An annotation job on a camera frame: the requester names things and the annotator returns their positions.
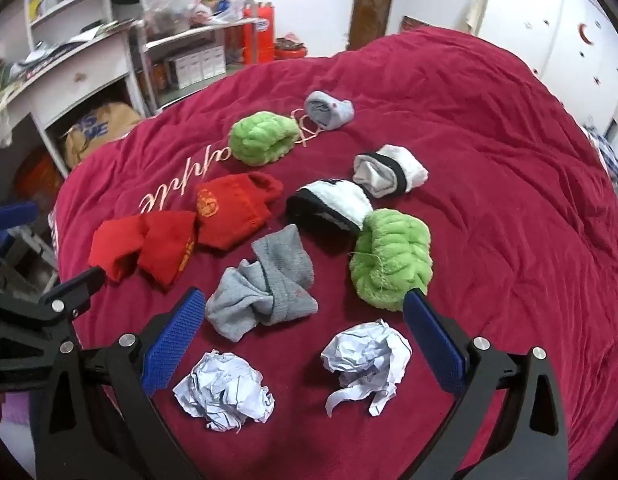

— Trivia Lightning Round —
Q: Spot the orange red bag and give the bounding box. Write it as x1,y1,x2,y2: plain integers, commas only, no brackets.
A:
15,156,66,202

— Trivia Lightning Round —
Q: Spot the red embroidered blanket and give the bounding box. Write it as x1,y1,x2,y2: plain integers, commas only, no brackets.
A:
48,26,618,480

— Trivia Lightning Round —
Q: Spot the white sock with black band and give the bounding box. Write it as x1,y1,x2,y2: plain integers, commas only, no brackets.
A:
352,144,430,200

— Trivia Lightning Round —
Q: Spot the brown paper bag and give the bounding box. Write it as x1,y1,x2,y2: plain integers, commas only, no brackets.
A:
63,102,146,168

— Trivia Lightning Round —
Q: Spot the green fuzzy sock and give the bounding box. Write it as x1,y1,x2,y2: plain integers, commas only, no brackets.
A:
229,110,301,166
348,209,434,311

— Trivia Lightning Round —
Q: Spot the white desk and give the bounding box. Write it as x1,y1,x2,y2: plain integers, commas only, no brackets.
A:
0,19,157,196

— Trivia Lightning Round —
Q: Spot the plaid cloth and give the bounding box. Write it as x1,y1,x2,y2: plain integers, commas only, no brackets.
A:
586,124,618,188

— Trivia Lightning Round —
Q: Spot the orange box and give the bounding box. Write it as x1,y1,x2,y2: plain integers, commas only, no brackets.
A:
151,61,171,97

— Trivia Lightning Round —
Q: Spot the row of white boxes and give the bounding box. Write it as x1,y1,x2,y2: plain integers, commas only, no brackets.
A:
166,45,228,87

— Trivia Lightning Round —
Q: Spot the purple cloth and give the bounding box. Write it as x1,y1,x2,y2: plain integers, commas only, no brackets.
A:
0,391,36,428

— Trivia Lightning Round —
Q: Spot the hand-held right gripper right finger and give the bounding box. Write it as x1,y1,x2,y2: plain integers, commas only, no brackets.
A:
403,287,571,480

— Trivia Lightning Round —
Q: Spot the red canister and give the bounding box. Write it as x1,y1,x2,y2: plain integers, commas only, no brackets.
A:
259,3,276,64
243,4,261,67

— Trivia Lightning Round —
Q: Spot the blue chair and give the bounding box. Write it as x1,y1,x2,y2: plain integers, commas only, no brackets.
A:
0,230,20,273

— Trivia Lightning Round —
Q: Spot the white shelf unit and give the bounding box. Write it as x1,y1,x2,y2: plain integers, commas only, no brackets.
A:
138,16,262,111

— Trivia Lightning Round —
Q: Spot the red sock with gold emblem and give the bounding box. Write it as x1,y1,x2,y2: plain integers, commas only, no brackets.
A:
195,171,285,252
87,210,199,293

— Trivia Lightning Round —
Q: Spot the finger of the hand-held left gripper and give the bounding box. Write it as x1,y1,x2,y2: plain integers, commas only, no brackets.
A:
0,201,40,233
0,266,107,392

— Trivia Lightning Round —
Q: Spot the small light grey sock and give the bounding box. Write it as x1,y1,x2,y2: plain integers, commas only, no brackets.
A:
304,91,356,132

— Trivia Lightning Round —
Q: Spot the white sock with black letter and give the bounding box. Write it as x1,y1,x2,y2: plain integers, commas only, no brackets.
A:
285,178,374,235

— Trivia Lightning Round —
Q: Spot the red round tin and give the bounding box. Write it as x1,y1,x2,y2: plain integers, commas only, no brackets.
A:
274,35,308,62

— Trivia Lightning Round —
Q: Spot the white wardrobe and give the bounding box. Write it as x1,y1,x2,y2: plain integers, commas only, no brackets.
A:
475,0,618,128

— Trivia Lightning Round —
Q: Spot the white paper ball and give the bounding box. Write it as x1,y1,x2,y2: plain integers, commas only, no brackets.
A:
320,319,412,420
172,351,276,433

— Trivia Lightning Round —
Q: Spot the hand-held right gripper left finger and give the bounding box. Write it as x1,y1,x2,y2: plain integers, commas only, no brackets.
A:
31,287,208,480

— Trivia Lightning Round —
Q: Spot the brown wooden door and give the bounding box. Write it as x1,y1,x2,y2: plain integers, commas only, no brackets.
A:
347,0,401,52

